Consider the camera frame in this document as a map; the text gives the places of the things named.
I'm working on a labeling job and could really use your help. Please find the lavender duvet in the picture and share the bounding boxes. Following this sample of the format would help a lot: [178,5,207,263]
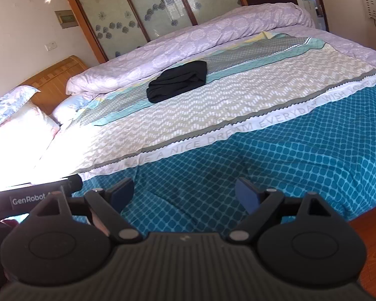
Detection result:
[66,3,376,95]

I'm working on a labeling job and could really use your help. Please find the blue floral pillow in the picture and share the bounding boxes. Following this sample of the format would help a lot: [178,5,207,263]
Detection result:
[0,85,41,139]

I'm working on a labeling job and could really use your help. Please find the black pants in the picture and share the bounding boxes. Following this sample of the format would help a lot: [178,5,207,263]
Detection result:
[146,60,208,103]

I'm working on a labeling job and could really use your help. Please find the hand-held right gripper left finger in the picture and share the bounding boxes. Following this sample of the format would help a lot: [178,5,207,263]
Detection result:
[34,177,143,245]

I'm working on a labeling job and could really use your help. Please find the light blue pillow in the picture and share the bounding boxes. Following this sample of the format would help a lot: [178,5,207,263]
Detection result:
[52,94,92,126]

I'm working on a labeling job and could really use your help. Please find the wooden headboard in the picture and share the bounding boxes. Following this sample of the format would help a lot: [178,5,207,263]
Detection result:
[19,55,88,117]

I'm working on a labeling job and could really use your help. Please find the patterned quilted bedspread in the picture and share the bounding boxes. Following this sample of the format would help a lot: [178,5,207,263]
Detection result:
[34,31,376,236]

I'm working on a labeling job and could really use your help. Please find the wardrobe with frosted glass doors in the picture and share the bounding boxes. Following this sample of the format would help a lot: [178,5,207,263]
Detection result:
[58,0,249,64]

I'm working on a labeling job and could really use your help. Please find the wall control panel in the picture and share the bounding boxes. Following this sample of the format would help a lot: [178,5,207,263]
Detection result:
[54,9,79,28]

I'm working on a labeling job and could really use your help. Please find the white pink pillow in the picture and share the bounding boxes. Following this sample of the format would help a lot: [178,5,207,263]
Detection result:
[0,102,61,192]

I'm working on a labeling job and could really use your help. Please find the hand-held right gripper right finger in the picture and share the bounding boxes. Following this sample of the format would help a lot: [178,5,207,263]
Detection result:
[229,177,333,244]

